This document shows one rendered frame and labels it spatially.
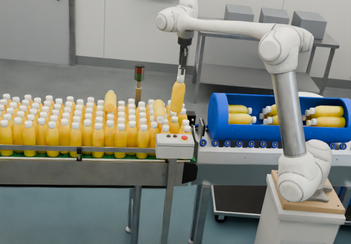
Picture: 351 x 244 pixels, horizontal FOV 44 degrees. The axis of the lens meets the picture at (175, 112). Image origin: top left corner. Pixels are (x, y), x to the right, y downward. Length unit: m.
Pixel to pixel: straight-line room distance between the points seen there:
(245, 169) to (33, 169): 1.27
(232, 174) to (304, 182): 0.93
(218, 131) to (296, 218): 0.71
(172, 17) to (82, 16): 3.97
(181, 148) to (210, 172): 0.45
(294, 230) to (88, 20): 4.41
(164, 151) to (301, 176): 0.77
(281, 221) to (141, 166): 0.85
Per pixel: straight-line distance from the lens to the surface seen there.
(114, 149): 2.48
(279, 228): 2.22
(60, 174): 2.57
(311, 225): 2.25
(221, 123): 2.54
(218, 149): 2.66
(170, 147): 2.34
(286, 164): 1.96
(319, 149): 2.13
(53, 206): 3.63
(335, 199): 2.31
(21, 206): 3.67
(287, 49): 1.81
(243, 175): 2.83
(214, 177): 2.80
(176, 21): 2.08
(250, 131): 2.61
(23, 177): 2.62
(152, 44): 5.97
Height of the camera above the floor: 2.30
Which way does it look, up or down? 27 degrees down
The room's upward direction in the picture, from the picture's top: 6 degrees clockwise
